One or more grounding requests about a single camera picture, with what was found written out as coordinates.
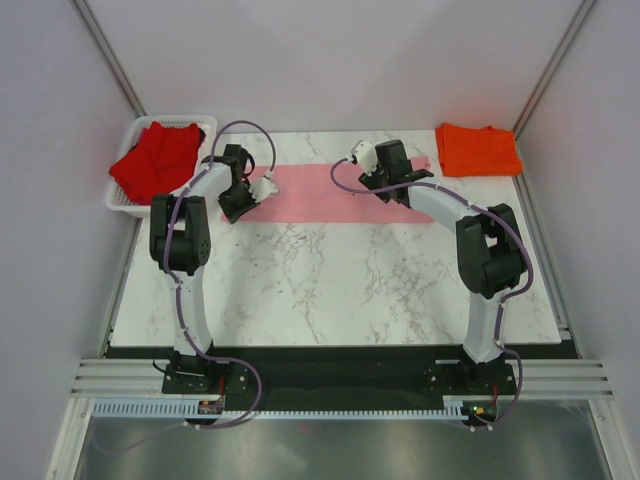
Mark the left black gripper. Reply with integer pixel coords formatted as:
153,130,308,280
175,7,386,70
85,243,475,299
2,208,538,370
218,182,260,225

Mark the pink t shirt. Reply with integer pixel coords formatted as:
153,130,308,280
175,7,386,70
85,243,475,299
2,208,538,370
240,164,432,224

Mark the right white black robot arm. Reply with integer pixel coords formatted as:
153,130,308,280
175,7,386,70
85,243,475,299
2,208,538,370
351,140,532,394

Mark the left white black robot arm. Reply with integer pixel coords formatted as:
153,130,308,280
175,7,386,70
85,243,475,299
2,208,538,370
149,144,259,395

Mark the folded orange t shirt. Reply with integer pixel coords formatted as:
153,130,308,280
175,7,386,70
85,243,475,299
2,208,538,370
435,123,523,178

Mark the white plastic basket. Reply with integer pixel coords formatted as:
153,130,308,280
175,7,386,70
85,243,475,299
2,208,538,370
105,114,218,218

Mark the red t shirt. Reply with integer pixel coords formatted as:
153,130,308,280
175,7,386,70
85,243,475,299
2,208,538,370
109,121,204,205

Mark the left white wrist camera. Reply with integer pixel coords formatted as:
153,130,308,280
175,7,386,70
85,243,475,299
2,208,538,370
249,171,279,203

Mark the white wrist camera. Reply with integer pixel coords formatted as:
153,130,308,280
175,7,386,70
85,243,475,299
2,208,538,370
249,171,279,203
349,140,378,176

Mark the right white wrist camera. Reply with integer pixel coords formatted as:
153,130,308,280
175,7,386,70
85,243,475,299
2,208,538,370
349,140,378,176

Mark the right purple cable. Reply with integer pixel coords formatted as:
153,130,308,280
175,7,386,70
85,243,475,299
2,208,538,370
330,155,533,432

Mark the purple cable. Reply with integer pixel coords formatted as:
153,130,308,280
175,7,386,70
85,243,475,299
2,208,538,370
330,155,533,432
92,119,277,454

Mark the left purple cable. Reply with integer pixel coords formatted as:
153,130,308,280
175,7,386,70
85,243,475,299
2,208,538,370
92,119,277,454

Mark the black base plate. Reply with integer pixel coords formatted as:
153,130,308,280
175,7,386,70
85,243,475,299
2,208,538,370
161,346,516,410

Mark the aluminium profile rail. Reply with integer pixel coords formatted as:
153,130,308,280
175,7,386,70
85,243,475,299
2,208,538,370
71,359,614,400

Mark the white slotted cable duct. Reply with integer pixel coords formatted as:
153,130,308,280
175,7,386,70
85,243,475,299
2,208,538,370
91,398,471,421

